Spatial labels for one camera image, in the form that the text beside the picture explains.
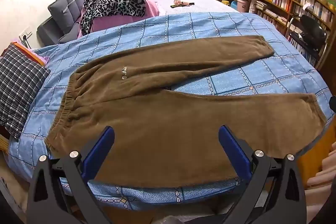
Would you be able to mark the pink blanket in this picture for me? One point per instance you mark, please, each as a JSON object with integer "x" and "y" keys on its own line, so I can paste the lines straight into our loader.
{"x": 153, "y": 8}

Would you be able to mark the white wall outlet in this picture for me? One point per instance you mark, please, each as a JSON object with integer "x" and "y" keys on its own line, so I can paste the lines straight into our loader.
{"x": 25, "y": 32}

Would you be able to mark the small pink fan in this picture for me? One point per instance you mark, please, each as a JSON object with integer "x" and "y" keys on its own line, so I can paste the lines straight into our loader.
{"x": 178, "y": 2}

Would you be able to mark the pink bin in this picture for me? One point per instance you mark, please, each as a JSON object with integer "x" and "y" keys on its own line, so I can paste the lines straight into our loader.
{"x": 239, "y": 5}

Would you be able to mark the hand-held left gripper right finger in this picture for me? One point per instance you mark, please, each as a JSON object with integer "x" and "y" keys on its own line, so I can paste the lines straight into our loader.
{"x": 233, "y": 153}

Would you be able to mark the pink fleece garment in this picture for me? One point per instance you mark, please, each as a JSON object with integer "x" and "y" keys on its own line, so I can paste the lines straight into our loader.
{"x": 321, "y": 187}

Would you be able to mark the leopard print cloth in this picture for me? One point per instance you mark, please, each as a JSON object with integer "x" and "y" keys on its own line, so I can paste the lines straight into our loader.
{"x": 115, "y": 2}

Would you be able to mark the orange striped cloth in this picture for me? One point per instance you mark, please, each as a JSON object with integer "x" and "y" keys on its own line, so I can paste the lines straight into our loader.
{"x": 27, "y": 52}

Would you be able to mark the black remote control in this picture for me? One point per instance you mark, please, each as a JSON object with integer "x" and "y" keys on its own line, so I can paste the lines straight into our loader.
{"x": 187, "y": 3}

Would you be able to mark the wooden bed frame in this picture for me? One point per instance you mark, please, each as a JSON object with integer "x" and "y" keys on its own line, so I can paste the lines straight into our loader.
{"x": 312, "y": 155}

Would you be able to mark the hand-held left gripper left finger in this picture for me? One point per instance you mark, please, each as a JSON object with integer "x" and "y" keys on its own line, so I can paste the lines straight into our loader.
{"x": 98, "y": 150}

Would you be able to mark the black chair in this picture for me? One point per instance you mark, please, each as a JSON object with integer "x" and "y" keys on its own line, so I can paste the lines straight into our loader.
{"x": 311, "y": 27}

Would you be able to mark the pale lilac bed sheet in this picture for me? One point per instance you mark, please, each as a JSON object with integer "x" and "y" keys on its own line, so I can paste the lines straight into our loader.
{"x": 204, "y": 3}

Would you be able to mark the dark plaid pillow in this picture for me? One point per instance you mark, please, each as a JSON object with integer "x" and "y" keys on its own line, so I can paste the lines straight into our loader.
{"x": 18, "y": 87}

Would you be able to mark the brown fleece pants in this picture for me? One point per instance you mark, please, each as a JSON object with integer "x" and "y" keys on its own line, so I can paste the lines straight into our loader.
{"x": 157, "y": 121}

